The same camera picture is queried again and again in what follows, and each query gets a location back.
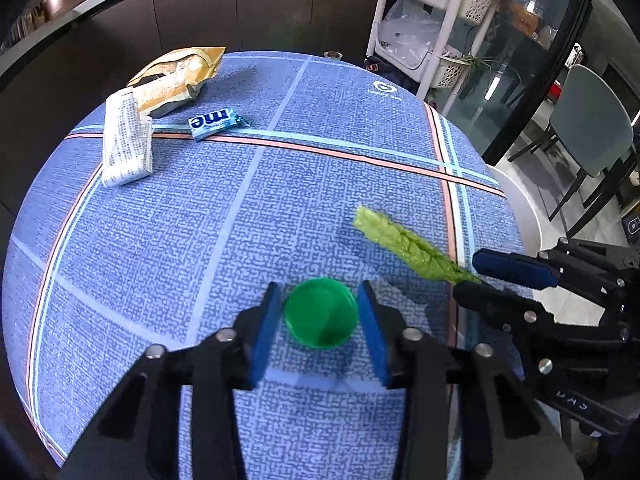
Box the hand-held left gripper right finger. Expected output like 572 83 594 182
356 280 586 480

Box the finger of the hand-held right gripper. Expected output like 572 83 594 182
452 281 632 377
471 237 640 292

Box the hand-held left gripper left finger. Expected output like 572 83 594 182
57 281 285 480

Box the green round lid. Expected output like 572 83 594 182
284 278 359 350

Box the white trash bin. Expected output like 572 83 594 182
492 164 546 266

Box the green lettuce leaf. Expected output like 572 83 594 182
353 205 483 285

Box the blue checked tablecloth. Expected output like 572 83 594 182
2 50 526 480

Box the grey chair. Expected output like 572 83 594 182
507 64 638 223

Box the black framed glass door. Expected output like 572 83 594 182
440 0 598 166

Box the green potted plant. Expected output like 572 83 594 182
457 52 521 79

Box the blue gum packet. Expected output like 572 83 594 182
188 108 249 141

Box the white printed paper packet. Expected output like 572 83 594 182
101 86 155 188

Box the white shelf rack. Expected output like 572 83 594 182
366 0 513 116

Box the navy printed bag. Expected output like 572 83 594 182
363 55 421 93

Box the clear plastic bag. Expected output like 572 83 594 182
377 0 446 71

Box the gold snack bag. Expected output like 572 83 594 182
126 46 227 120

